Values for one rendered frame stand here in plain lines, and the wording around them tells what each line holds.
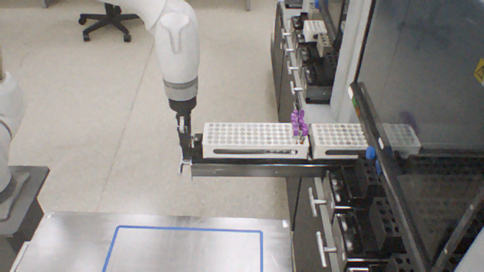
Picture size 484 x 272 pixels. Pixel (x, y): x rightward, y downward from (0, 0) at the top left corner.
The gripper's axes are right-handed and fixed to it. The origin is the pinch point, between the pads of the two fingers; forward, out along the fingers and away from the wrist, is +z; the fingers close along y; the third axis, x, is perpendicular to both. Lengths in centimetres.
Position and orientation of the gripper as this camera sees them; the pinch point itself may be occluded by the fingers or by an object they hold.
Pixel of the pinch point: (187, 150)
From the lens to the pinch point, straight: 120.3
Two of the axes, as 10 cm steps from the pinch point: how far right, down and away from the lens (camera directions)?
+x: -10.0, -0.1, -0.1
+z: -0.2, 7.6, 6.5
